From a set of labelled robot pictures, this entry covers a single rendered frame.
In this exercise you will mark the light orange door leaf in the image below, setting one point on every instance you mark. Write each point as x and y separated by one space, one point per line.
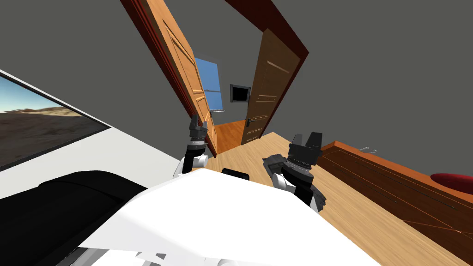
181 62

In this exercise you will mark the large landscape window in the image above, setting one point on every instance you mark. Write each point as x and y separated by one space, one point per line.
33 118

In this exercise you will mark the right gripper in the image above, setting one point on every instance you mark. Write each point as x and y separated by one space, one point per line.
303 154

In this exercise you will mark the dark brown door leaf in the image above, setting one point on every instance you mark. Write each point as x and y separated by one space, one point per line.
271 81

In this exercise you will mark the small grey object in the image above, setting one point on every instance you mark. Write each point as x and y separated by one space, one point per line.
367 150

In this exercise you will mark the black framed wall picture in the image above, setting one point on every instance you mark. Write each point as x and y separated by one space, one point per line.
240 94

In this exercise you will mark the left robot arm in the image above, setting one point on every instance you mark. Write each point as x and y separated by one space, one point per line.
190 159

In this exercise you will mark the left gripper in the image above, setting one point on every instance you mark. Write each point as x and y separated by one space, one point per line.
197 133

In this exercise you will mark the red round object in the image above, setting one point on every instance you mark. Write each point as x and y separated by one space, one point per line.
456 181

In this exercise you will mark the brown wooden cabinet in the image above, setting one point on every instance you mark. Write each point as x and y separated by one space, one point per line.
399 192

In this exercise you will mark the blue window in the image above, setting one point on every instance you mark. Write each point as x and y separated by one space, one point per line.
210 83

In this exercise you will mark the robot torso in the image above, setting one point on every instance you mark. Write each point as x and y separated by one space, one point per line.
221 221

